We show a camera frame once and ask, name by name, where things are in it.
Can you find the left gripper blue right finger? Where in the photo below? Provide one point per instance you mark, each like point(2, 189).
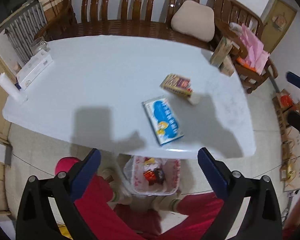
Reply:
point(216, 173)

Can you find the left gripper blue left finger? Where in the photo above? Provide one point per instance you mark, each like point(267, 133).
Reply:
point(82, 173)

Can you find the white red trash bag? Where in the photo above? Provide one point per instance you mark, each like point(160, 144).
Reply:
point(139, 174)

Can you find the open cardboard box red contents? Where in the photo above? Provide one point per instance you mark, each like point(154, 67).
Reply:
point(284, 103)

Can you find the row of cardboard boxes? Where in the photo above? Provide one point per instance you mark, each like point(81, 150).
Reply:
point(290, 153)

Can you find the red trouser legs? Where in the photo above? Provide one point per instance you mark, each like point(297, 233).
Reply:
point(116, 221)

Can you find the pink plastic bag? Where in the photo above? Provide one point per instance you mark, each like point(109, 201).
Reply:
point(257, 56)

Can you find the blue cartoon medicine box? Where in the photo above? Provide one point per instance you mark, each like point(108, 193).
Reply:
point(163, 120)

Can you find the brown wooden door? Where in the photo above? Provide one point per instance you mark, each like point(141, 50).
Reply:
point(276, 24)

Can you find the small brown carton box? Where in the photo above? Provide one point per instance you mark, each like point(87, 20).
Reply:
point(227, 67)

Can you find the yellow purple snack box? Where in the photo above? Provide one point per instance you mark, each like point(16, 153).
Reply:
point(180, 86)

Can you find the white tissue box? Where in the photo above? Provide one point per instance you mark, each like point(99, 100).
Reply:
point(33, 68)

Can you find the white tube bottle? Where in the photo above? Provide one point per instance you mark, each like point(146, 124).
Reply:
point(11, 89)

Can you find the beige cushion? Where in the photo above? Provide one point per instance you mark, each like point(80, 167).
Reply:
point(195, 20)

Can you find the glass mug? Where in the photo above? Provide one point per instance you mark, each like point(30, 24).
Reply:
point(39, 44)

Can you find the grey radiator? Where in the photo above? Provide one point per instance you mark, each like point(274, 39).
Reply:
point(22, 28)

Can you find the long wooden bench sofa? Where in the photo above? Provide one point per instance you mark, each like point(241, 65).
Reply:
point(90, 18)

